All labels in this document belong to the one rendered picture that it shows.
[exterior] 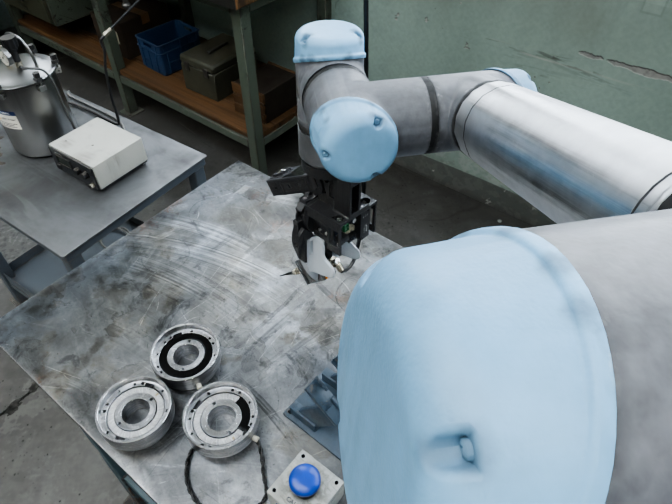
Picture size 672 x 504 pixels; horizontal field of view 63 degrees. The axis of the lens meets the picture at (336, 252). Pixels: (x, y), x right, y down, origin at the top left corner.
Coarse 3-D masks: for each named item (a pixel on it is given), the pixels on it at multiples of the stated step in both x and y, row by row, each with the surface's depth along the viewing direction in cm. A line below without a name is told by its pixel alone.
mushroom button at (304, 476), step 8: (304, 464) 68; (296, 472) 67; (304, 472) 67; (312, 472) 67; (296, 480) 67; (304, 480) 66; (312, 480) 67; (320, 480) 67; (296, 488) 66; (304, 488) 66; (312, 488) 66; (304, 496) 66
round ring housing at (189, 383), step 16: (160, 336) 85; (208, 336) 87; (176, 352) 85; (192, 352) 87; (160, 368) 83; (176, 368) 83; (192, 368) 83; (208, 368) 81; (176, 384) 81; (192, 384) 81
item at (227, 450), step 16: (208, 384) 79; (224, 384) 80; (240, 384) 79; (192, 400) 78; (224, 400) 79; (192, 416) 77; (208, 416) 78; (240, 416) 77; (256, 416) 76; (192, 432) 76; (208, 432) 76; (224, 432) 76; (256, 432) 77; (208, 448) 73; (224, 448) 73; (240, 448) 75
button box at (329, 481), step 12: (300, 456) 72; (288, 468) 71; (324, 468) 71; (276, 480) 69; (288, 480) 69; (324, 480) 69; (336, 480) 69; (276, 492) 68; (288, 492) 68; (324, 492) 68; (336, 492) 69
